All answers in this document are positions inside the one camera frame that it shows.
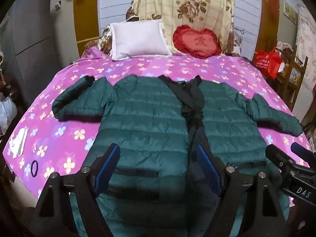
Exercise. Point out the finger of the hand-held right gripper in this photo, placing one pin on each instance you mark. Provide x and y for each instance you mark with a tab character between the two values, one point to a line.
279	154
302	151

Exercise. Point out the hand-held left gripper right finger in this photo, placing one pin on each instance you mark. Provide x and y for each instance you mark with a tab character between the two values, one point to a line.
209	169

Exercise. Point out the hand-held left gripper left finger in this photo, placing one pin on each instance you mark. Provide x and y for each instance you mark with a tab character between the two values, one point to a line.
108	164

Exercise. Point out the dark green puffer jacket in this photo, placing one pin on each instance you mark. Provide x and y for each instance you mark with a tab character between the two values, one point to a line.
148	118

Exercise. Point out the purple floral bed sheet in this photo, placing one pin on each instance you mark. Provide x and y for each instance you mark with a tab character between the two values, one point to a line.
74	118

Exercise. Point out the wooden shelf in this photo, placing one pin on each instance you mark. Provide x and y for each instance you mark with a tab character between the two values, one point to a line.
296	84

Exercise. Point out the red shopping bag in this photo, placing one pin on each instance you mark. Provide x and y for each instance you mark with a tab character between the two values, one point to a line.
269	63

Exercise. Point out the white packet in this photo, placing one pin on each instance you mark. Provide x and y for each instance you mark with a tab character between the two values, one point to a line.
18	142

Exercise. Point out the white plastic bag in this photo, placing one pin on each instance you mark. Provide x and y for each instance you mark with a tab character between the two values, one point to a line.
7	116

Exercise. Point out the floral curtain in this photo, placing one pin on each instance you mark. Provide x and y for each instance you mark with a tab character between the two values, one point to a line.
307	34

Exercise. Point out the red heart-shaped cushion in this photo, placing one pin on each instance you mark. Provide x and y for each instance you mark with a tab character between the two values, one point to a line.
196	42

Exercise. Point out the white pillow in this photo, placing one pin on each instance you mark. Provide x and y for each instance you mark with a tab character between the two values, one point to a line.
139	39

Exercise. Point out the grey refrigerator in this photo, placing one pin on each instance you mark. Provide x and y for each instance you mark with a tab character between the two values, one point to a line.
29	42

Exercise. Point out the yellow rose-print blanket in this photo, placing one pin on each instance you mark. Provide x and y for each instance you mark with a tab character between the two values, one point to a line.
160	0

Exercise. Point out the wall picture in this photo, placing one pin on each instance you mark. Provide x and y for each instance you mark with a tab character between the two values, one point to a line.
290	12

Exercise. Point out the wall switch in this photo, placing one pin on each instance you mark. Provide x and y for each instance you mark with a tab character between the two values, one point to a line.
57	6

